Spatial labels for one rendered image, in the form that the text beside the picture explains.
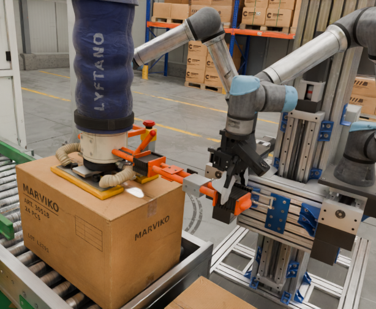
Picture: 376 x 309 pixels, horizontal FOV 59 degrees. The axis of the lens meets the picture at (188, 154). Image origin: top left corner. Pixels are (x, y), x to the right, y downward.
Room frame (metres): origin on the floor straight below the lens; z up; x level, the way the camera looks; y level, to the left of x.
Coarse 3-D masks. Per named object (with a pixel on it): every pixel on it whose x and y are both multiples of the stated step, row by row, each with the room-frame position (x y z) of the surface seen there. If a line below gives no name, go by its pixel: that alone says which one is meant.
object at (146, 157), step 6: (150, 150) 1.15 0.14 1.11; (138, 156) 1.10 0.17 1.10; (144, 156) 1.11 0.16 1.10; (150, 156) 1.12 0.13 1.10; (156, 156) 1.12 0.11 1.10; (162, 156) 1.11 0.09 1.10; (138, 162) 1.06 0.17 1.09; (144, 162) 1.04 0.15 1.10; (150, 162) 1.04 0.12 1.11; (156, 162) 1.07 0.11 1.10; (138, 168) 1.06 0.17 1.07; (144, 168) 1.05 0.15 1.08; (150, 168) 1.04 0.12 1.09; (144, 174) 1.04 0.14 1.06; (150, 174) 1.04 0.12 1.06; (156, 174) 1.07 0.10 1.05
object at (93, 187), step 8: (56, 168) 1.22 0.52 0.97; (64, 168) 1.22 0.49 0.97; (72, 168) 1.20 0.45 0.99; (64, 176) 1.17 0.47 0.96; (72, 176) 1.16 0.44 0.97; (80, 176) 1.16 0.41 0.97; (96, 176) 1.12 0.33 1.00; (80, 184) 1.11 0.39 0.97; (88, 184) 1.10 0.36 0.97; (96, 184) 1.10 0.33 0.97; (88, 192) 1.08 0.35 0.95; (96, 192) 1.05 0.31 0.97; (104, 192) 1.06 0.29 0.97; (112, 192) 1.07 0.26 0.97; (120, 192) 1.09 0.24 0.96
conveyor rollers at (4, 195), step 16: (0, 160) 2.21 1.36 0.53; (0, 176) 1.95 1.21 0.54; (16, 176) 1.95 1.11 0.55; (0, 192) 1.77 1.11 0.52; (16, 192) 1.76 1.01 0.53; (0, 208) 1.60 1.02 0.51; (16, 208) 1.58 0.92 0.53; (16, 224) 1.42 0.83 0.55; (0, 240) 1.28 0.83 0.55; (16, 240) 1.31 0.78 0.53; (16, 256) 1.23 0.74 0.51; (32, 256) 1.20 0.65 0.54; (32, 272) 1.10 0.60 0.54; (64, 288) 1.03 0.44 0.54; (80, 304) 0.97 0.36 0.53; (96, 304) 0.96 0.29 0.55
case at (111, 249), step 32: (32, 192) 1.19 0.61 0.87; (64, 192) 1.07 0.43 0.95; (128, 192) 1.11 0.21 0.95; (160, 192) 1.13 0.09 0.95; (32, 224) 1.20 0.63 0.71; (64, 224) 1.06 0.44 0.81; (96, 224) 0.95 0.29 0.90; (128, 224) 0.97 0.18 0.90; (160, 224) 1.12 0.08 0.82; (64, 256) 1.07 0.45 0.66; (96, 256) 0.96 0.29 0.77; (128, 256) 0.98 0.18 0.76; (160, 256) 1.13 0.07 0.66; (96, 288) 0.96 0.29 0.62; (128, 288) 0.98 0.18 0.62
